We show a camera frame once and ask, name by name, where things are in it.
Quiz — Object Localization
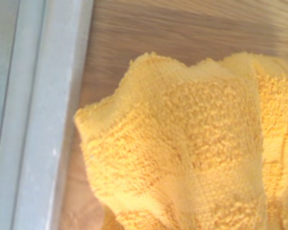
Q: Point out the yellow terry cloth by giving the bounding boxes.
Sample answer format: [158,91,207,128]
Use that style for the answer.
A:
[73,51,288,230]

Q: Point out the stainless steel double sink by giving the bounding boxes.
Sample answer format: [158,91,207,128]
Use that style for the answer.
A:
[0,0,95,230]

